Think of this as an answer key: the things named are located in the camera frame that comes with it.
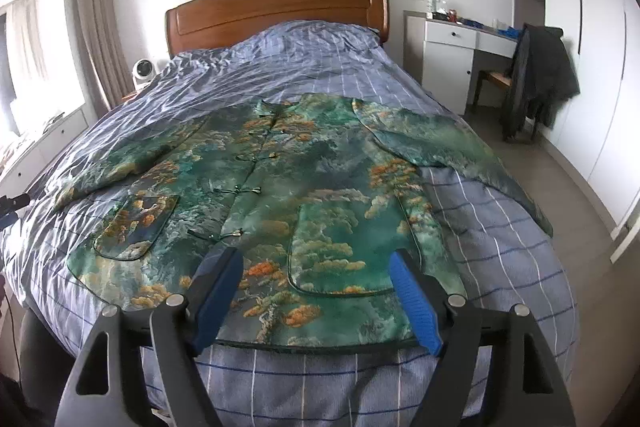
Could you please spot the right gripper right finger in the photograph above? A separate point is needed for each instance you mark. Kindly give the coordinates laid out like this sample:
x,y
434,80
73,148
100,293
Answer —
x,y
524,386

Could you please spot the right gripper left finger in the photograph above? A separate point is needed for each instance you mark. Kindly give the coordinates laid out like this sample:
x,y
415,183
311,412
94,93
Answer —
x,y
106,386

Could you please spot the green patterned silk jacket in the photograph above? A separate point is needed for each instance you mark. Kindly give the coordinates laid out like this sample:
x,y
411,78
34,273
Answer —
x,y
316,195

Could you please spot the white low cabinet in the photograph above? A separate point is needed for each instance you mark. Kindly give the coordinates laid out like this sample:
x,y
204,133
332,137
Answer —
x,y
23,171

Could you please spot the blue plaid bed duvet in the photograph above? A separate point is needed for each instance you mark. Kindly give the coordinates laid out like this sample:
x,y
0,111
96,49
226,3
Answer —
x,y
504,257

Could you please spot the beige curtain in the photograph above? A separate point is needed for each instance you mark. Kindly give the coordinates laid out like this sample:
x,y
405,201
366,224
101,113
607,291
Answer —
x,y
109,71

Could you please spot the brown wooden headboard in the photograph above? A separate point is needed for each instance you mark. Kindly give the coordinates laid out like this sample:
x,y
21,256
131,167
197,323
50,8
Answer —
x,y
211,24

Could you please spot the dark jacket on chair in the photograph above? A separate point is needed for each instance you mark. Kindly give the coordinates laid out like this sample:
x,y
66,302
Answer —
x,y
542,79

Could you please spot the wooden chair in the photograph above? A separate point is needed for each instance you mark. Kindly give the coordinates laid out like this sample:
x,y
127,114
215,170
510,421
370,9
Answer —
x,y
502,83

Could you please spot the white desk with drawers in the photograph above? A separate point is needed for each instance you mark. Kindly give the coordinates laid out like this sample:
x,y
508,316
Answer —
x,y
441,56

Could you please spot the white wardrobe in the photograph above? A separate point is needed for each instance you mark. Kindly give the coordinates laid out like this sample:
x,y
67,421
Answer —
x,y
593,130

